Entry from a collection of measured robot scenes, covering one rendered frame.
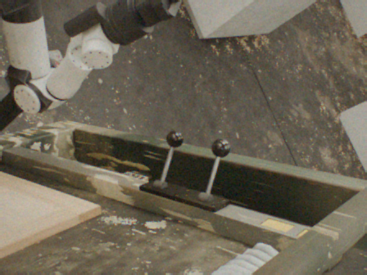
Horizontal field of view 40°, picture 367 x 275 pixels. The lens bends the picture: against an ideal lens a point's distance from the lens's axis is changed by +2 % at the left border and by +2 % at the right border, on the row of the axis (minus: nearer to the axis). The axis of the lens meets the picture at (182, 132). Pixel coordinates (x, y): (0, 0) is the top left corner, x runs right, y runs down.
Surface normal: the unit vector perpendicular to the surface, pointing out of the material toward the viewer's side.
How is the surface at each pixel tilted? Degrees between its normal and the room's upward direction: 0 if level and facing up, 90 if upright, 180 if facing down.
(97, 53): 86
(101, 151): 90
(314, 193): 90
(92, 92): 0
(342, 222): 60
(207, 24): 90
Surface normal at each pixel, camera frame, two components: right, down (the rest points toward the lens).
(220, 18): -0.66, 0.18
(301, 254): -0.04, -0.97
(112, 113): 0.64, -0.36
